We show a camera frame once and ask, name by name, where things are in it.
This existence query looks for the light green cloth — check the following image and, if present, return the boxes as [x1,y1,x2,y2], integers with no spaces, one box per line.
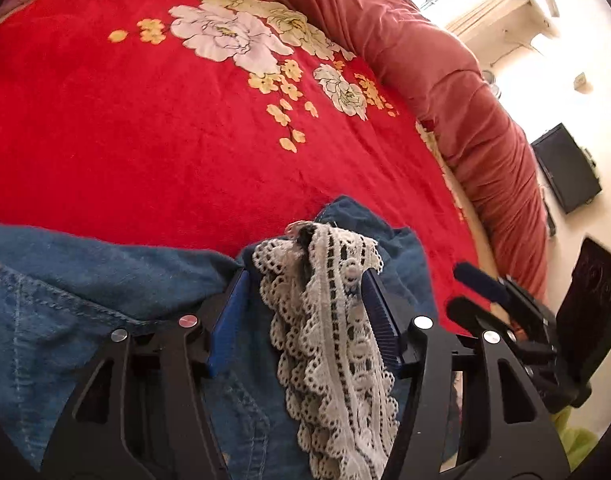
[550,405,599,471]

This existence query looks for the blue pants with lace trim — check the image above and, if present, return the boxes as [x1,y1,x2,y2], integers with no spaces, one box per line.
[0,195,466,480]

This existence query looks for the beige bed sheet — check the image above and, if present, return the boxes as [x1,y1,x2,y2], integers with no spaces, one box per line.
[443,160,501,281]

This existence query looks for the red floral blanket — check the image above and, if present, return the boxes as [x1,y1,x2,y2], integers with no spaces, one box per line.
[0,0,491,311]

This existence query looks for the black wall television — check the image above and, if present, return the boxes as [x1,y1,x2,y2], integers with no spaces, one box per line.
[530,122,603,215]

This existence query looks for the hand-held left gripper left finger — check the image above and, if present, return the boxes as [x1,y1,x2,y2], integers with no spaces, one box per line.
[40,267,251,480]

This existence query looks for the pink-red comforter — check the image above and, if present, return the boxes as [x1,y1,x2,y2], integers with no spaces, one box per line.
[200,0,549,301]

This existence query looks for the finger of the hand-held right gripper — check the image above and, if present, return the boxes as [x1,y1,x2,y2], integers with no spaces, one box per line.
[453,261,541,311]
[446,296,556,356]

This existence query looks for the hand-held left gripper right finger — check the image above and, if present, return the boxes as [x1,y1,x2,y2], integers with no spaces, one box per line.
[360,270,571,480]

